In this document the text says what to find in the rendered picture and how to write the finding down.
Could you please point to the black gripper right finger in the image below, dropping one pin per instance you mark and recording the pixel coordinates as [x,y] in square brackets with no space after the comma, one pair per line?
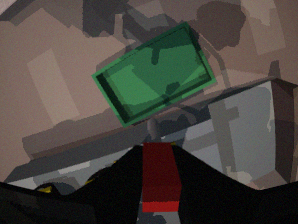
[208,197]

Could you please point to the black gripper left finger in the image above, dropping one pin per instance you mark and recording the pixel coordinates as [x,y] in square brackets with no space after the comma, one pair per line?
[112,198]

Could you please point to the red-headed pin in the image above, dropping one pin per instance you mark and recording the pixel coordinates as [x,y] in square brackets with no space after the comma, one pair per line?
[161,185]

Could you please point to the teal wheeled trolley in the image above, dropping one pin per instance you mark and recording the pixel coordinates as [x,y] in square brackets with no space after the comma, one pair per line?
[50,188]

